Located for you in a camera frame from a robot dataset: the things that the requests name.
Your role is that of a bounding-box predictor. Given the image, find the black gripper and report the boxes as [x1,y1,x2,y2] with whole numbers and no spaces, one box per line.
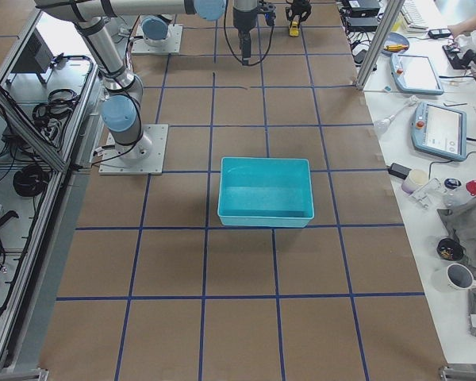
[232,0,259,66]
[285,0,312,20]

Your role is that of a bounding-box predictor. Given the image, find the yellow beetle toy car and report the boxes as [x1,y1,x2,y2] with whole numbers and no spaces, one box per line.
[288,21,300,37]

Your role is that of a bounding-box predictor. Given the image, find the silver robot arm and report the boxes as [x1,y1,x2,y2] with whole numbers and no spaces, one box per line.
[140,1,312,42]
[35,1,228,164]

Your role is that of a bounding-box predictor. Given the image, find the blue plate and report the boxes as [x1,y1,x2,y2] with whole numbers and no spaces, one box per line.
[382,32,409,56]

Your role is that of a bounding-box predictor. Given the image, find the upper teach pendant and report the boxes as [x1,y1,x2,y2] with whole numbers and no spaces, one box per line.
[390,53,444,95]

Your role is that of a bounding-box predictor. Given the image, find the teach pendant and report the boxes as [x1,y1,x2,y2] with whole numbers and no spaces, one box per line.
[411,102,467,162]
[390,53,444,95]

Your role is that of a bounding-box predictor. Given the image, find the teal plastic bin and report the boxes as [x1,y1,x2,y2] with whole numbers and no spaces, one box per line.
[217,157,315,228]

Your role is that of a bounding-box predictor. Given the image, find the lower teach pendant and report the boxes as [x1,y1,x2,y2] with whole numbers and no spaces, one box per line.
[411,102,467,162]

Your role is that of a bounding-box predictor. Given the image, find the black power adapter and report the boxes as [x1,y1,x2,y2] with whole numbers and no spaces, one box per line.
[387,163,412,180]

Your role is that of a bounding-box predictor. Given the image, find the grey cloth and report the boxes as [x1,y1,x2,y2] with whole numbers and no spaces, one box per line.
[437,189,476,344]

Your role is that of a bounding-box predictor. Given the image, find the black bowl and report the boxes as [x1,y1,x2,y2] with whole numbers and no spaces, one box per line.
[436,238,464,261]

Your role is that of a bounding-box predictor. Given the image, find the white mug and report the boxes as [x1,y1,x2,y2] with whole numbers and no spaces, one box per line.
[432,263,476,292]

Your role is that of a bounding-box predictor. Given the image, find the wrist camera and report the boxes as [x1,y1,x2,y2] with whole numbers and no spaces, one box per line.
[259,1,276,28]

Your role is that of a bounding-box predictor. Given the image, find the aluminium frame post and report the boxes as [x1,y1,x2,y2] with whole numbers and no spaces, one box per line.
[355,0,405,90]

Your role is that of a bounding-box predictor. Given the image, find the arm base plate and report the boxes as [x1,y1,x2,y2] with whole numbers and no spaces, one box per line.
[132,24,183,56]
[98,124,169,175]

